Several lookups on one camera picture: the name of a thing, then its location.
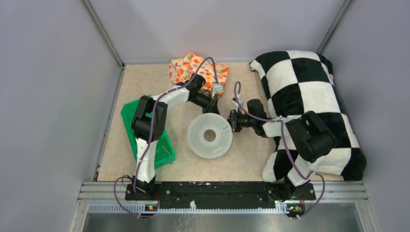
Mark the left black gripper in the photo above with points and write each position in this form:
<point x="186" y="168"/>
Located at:
<point x="212" y="107"/>

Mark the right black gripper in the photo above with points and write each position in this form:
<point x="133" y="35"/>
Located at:
<point x="232" y="119"/>

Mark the grey plastic cable spool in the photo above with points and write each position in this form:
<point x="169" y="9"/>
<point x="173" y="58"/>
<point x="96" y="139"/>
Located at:
<point x="209" y="136"/>

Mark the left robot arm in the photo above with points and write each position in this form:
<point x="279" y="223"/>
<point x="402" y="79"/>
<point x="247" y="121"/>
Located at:
<point x="148" y="125"/>

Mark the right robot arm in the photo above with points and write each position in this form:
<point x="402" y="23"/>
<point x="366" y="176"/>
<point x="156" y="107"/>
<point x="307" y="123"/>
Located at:
<point x="305" y="138"/>

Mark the floral orange cloth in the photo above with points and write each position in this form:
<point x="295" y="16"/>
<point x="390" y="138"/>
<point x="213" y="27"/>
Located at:
<point x="181" y="70"/>

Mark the black white checkered pillow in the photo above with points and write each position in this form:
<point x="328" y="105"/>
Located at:
<point x="294" y="83"/>

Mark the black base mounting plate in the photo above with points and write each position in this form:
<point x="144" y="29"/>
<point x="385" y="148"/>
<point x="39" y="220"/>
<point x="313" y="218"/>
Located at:
<point x="222" y="195"/>

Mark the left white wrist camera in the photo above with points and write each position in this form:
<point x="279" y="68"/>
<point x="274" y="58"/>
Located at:
<point x="217" y="90"/>

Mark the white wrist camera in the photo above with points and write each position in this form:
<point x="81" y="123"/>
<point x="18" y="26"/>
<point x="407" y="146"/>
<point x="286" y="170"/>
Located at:
<point x="217" y="90"/>
<point x="238" y="103"/>

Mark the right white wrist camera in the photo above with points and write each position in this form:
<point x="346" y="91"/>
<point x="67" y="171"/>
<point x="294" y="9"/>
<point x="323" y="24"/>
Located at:
<point x="238" y="103"/>

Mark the aluminium frame rail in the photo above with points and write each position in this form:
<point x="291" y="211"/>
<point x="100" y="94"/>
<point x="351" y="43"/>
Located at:
<point x="100" y="197"/>

